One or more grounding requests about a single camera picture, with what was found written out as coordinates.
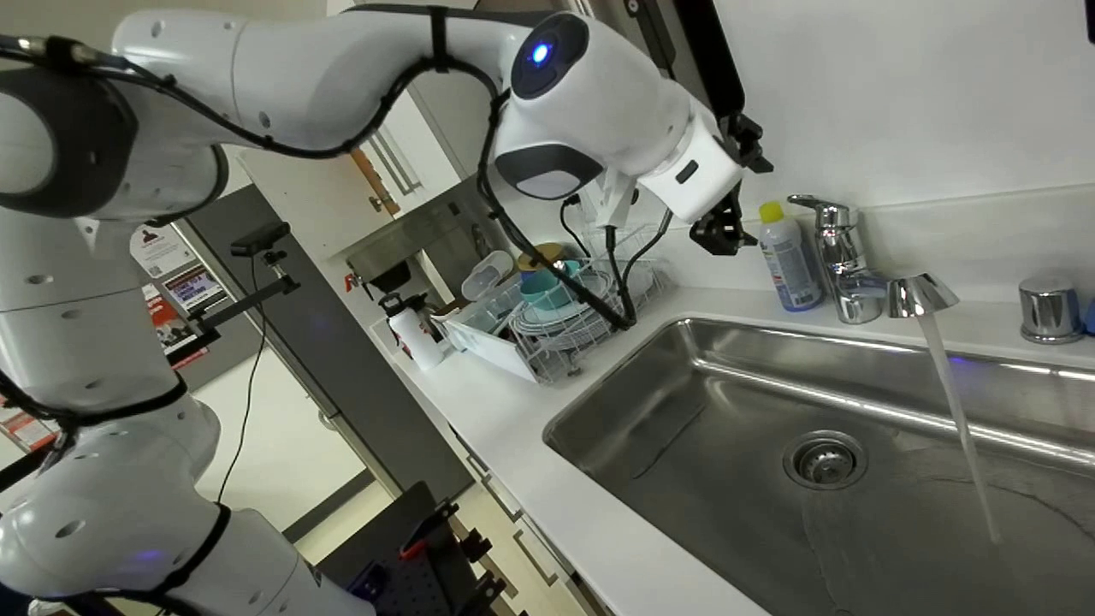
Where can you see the stainless steel sink basin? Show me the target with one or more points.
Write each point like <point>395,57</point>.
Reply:
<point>729,481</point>

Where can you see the blue bottle with yellow cap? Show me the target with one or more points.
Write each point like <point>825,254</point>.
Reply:
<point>788,262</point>

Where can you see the black metal cart frame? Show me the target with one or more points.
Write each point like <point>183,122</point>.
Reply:
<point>398,559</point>

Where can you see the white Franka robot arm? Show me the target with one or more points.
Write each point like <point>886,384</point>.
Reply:
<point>148,295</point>

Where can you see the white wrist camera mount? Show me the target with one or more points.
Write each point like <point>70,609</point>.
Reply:
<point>689,174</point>

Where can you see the clear plastic storage container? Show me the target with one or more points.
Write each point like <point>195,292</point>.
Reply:
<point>484,275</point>

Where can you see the teal bowl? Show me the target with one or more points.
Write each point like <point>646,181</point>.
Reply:
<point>549,295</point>

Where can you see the chrome sink faucet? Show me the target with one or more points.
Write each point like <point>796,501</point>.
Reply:
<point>848,270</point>

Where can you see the round sink drain strainer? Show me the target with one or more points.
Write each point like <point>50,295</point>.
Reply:
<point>825,459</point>

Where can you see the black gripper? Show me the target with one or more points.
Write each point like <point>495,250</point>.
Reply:
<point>723,210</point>

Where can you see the black camera tripod stand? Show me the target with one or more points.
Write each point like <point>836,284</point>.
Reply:
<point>244,284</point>

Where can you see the red white wall poster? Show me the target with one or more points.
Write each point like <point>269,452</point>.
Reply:
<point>183,284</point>

